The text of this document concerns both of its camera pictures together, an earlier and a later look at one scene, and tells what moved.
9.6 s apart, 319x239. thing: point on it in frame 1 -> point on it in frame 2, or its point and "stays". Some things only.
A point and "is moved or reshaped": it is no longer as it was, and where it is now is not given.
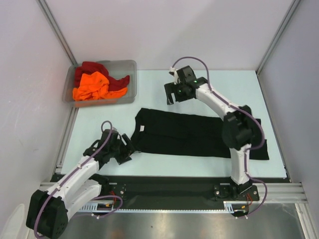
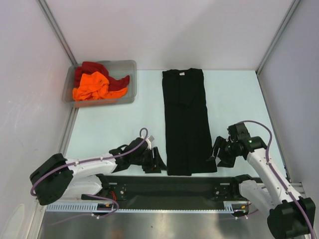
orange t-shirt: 94,86 stays
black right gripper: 171,90 -> 225,151
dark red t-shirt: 114,83 stays
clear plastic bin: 116,68 stays
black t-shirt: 185,133 is moved or reshaped
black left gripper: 127,149 -> 150,168
